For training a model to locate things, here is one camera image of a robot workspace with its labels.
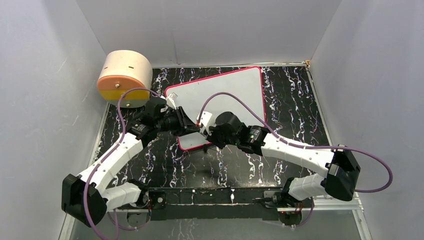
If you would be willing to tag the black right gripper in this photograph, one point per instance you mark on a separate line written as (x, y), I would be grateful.
(212, 137)

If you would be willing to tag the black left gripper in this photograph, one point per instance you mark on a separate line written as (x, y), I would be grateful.
(185, 126)

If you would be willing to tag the pink framed whiteboard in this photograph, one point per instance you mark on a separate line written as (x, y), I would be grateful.
(239, 91)

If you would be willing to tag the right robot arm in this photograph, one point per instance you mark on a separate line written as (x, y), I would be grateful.
(336, 170)

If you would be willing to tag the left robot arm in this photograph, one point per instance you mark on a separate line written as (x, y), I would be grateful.
(87, 197)

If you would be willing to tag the beige cylindrical drawer box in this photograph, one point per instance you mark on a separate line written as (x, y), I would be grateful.
(124, 70)

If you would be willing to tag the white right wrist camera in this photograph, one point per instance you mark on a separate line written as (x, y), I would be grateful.
(205, 120)

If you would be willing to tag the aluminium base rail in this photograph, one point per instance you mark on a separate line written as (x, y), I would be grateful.
(225, 213)

